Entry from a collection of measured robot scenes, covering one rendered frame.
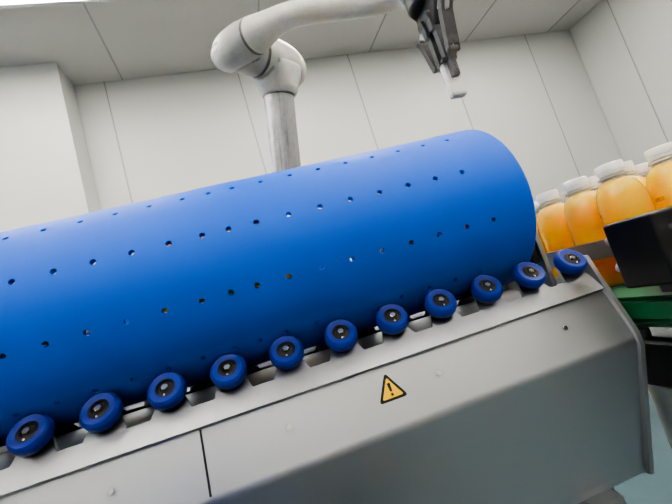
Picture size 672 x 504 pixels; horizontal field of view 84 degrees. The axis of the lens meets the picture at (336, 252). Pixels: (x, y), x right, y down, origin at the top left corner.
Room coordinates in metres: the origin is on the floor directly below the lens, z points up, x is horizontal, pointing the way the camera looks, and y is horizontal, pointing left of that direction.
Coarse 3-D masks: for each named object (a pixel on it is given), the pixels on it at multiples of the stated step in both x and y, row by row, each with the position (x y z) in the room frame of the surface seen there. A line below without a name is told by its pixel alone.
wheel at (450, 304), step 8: (432, 296) 0.54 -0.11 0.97; (440, 296) 0.54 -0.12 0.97; (448, 296) 0.54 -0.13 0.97; (424, 304) 0.54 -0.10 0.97; (432, 304) 0.53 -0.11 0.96; (440, 304) 0.53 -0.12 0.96; (448, 304) 0.53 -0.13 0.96; (456, 304) 0.53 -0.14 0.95; (432, 312) 0.53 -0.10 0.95; (440, 312) 0.52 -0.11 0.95; (448, 312) 0.52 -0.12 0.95
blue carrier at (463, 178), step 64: (192, 192) 0.50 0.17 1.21; (256, 192) 0.49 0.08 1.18; (320, 192) 0.49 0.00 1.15; (384, 192) 0.50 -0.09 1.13; (448, 192) 0.51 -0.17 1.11; (512, 192) 0.53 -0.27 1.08; (0, 256) 0.42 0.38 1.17; (64, 256) 0.42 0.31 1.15; (128, 256) 0.43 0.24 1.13; (192, 256) 0.44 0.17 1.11; (256, 256) 0.46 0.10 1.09; (320, 256) 0.47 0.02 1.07; (384, 256) 0.50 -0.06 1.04; (448, 256) 0.52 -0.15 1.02; (512, 256) 0.57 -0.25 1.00; (0, 320) 0.40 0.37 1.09; (64, 320) 0.41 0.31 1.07; (128, 320) 0.68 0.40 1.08; (192, 320) 0.45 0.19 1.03; (256, 320) 0.48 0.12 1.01; (320, 320) 0.51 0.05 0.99; (0, 384) 0.41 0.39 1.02; (64, 384) 0.43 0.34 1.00; (128, 384) 0.47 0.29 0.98; (192, 384) 0.54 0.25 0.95
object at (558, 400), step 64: (576, 320) 0.55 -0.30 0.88; (256, 384) 0.54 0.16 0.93; (384, 384) 0.50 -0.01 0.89; (448, 384) 0.50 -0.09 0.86; (512, 384) 0.51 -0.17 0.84; (576, 384) 0.54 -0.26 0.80; (640, 384) 0.57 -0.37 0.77; (64, 448) 0.49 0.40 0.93; (192, 448) 0.45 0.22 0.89; (256, 448) 0.46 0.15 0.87; (320, 448) 0.46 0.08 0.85; (384, 448) 0.48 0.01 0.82; (448, 448) 0.51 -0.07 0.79; (512, 448) 0.54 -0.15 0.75; (576, 448) 0.57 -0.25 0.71; (640, 448) 0.61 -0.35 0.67
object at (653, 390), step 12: (648, 300) 0.56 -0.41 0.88; (660, 300) 0.54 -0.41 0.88; (648, 336) 0.93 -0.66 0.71; (660, 336) 0.91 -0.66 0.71; (648, 348) 0.90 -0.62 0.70; (660, 348) 0.88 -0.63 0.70; (648, 360) 0.83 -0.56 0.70; (660, 360) 0.81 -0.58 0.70; (648, 372) 0.77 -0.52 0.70; (660, 372) 0.76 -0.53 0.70; (648, 384) 0.73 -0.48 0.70; (660, 384) 0.71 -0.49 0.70; (660, 396) 0.94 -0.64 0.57; (660, 408) 0.95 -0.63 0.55; (660, 420) 0.97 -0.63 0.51
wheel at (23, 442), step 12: (24, 420) 0.44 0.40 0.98; (36, 420) 0.44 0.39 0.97; (48, 420) 0.44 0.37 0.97; (12, 432) 0.43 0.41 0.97; (24, 432) 0.43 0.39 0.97; (36, 432) 0.43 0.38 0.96; (48, 432) 0.43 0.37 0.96; (12, 444) 0.42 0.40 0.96; (24, 444) 0.42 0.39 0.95; (36, 444) 0.42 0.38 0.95
